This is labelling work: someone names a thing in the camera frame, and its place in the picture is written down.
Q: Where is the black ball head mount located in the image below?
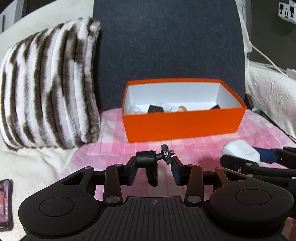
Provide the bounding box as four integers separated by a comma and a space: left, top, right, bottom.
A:
136, 144, 175, 187

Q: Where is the dark blue cylindrical bottle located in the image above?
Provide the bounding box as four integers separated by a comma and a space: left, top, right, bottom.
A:
211, 104, 220, 109

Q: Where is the black phone clamp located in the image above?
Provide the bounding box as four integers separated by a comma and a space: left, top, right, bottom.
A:
147, 105, 164, 113

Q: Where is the brown gourd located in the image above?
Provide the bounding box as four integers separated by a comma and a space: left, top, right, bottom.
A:
177, 105, 187, 112

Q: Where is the pink plaid blanket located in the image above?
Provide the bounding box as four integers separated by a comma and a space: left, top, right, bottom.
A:
60, 108, 295, 200

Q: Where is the white lace sofa cover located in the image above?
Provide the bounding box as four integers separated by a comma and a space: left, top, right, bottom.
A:
236, 1, 295, 140

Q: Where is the orange cardboard box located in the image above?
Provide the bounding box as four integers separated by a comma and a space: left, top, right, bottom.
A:
122, 78, 246, 143

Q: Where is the white power adapter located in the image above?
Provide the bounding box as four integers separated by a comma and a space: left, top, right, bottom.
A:
286, 68, 296, 80

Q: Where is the striped furry pillow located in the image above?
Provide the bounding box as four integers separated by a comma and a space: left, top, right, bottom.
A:
1, 17, 100, 150

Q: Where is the smartphone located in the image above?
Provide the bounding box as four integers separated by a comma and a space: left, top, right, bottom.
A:
0, 179, 14, 232

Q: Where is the dark grey back cushion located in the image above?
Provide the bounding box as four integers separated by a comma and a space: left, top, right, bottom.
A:
93, 1, 245, 110

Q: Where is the mickey mouse box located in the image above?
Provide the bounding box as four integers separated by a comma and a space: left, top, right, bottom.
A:
278, 1, 295, 24

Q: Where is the white cable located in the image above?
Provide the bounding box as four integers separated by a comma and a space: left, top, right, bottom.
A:
239, 0, 290, 73

